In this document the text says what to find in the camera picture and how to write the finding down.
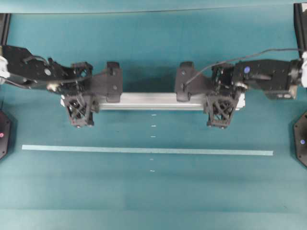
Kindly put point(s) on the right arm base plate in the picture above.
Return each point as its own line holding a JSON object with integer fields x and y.
{"x": 300, "y": 137}

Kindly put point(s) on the black left frame post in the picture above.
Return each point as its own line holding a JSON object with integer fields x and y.
{"x": 4, "y": 27}

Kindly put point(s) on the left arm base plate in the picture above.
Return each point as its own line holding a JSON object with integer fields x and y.
{"x": 5, "y": 128}

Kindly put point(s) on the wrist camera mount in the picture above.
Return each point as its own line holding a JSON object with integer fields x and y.
{"x": 187, "y": 86}
{"x": 109, "y": 83}

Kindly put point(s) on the light blue tape strip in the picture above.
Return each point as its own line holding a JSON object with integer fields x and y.
{"x": 150, "y": 150}

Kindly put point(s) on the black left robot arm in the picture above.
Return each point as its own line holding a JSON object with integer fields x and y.
{"x": 26, "y": 70}

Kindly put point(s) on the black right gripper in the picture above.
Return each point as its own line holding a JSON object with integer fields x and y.
{"x": 222, "y": 96}

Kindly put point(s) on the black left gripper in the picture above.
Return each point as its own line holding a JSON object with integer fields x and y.
{"x": 79, "y": 107}

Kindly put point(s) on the black frame post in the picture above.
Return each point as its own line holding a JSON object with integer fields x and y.
{"x": 4, "y": 27}
{"x": 300, "y": 25}

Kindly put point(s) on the teal table cloth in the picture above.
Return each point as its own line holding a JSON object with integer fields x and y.
{"x": 60, "y": 190}

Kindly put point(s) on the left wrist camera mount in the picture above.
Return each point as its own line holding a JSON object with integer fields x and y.
{"x": 109, "y": 83}

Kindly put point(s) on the silver aluminium extrusion rail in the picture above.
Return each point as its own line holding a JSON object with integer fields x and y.
{"x": 152, "y": 101}

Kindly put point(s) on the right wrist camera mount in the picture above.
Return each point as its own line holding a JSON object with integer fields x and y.
{"x": 187, "y": 86}

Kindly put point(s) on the black right frame post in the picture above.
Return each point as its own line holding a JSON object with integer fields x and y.
{"x": 300, "y": 25}

